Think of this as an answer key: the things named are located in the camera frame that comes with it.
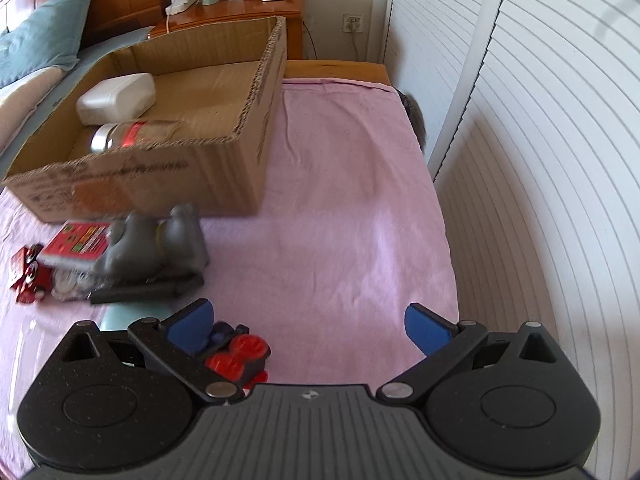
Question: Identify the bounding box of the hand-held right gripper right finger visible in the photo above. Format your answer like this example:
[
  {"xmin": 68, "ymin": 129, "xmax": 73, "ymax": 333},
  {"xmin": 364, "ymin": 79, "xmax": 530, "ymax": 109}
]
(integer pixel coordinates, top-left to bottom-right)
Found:
[{"xmin": 377, "ymin": 302, "xmax": 574, "ymax": 406}]

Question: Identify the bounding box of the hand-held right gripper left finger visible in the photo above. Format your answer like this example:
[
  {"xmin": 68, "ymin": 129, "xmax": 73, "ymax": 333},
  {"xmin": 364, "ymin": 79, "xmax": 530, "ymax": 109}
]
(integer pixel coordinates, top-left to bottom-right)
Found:
[{"xmin": 60, "ymin": 298, "xmax": 247, "ymax": 404}]

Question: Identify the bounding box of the black red toy car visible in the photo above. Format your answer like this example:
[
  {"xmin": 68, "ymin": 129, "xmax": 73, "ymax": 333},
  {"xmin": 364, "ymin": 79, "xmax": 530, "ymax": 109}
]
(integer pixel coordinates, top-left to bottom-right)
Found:
[{"xmin": 202, "ymin": 321, "xmax": 274, "ymax": 392}]

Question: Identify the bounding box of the black power bank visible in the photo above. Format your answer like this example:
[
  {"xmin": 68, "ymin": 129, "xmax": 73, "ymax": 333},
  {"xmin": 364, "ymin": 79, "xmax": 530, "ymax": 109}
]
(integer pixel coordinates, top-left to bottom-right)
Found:
[{"xmin": 90, "ymin": 272, "xmax": 206, "ymax": 306}]

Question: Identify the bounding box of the teal round case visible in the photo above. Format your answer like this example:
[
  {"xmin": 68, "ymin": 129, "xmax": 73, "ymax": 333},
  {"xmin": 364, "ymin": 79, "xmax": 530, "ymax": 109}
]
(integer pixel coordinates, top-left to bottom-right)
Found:
[{"xmin": 100, "ymin": 305, "xmax": 167, "ymax": 334}]

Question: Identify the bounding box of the grey toy elephant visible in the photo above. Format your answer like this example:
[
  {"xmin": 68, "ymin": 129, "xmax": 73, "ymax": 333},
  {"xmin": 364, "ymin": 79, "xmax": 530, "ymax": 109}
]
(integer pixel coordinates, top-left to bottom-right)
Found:
[{"xmin": 92, "ymin": 203, "xmax": 211, "ymax": 292}]

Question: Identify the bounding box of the red card packet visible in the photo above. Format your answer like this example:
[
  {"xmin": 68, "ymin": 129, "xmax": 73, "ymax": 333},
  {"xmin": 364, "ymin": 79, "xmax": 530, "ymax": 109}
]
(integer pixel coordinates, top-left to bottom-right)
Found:
[{"xmin": 37, "ymin": 220, "xmax": 114, "ymax": 267}]

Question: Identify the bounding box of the cardboard box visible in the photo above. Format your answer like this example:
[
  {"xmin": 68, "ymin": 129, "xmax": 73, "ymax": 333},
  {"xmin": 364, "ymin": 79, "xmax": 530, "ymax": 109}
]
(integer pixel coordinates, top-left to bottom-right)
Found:
[{"xmin": 2, "ymin": 16, "xmax": 289, "ymax": 224}]

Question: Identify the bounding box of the red toy train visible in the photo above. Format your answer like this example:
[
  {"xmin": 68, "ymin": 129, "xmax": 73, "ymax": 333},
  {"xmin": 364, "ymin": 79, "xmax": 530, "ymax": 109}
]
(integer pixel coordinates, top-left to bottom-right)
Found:
[{"xmin": 10, "ymin": 244, "xmax": 54, "ymax": 306}]

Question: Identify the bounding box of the pink blanket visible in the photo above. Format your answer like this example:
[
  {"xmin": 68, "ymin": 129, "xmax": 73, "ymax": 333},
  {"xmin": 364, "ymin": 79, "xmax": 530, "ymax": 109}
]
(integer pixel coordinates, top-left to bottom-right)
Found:
[{"xmin": 0, "ymin": 79, "xmax": 461, "ymax": 467}]

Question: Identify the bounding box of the wide white louvered door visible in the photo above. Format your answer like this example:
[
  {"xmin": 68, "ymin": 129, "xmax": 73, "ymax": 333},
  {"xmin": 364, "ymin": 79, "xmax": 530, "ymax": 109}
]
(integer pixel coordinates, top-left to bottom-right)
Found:
[{"xmin": 434, "ymin": 0, "xmax": 640, "ymax": 480}]

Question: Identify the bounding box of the red label glass jar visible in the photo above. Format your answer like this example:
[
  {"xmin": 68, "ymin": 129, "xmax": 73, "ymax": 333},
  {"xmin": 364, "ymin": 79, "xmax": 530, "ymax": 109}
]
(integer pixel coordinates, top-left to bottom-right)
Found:
[{"xmin": 90, "ymin": 119, "xmax": 187, "ymax": 154}]

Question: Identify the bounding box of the dark grey fuzzy cloth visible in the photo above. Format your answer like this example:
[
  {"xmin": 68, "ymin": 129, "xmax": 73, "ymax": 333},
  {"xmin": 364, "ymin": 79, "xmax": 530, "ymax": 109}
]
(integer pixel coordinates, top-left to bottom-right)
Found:
[{"xmin": 397, "ymin": 88, "xmax": 429, "ymax": 154}]

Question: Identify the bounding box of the white plastic container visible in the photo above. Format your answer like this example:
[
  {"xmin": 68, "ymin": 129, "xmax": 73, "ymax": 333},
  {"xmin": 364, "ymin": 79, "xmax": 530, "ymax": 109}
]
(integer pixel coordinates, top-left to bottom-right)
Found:
[{"xmin": 76, "ymin": 73, "xmax": 157, "ymax": 126}]

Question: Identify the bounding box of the narrow white louvered door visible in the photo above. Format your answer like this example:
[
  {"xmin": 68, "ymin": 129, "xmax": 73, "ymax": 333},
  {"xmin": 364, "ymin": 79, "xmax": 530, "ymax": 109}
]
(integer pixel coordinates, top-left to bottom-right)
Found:
[{"xmin": 384, "ymin": 0, "xmax": 512, "ymax": 173}]

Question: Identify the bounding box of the wooden nightstand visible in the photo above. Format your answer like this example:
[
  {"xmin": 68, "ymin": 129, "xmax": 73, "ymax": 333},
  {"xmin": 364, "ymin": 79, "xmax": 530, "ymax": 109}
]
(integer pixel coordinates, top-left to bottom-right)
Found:
[{"xmin": 149, "ymin": 0, "xmax": 306, "ymax": 61}]

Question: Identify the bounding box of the teal pillow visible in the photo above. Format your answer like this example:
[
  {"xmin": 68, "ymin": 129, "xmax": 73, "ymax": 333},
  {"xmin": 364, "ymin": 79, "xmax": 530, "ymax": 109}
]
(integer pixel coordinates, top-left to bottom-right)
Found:
[{"xmin": 0, "ymin": 0, "xmax": 96, "ymax": 89}]

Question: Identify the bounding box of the wooden bed frame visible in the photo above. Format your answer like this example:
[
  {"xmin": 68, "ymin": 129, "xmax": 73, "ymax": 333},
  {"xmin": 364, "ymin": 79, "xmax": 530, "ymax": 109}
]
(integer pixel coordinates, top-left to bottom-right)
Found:
[{"xmin": 284, "ymin": 59, "xmax": 392, "ymax": 93}]

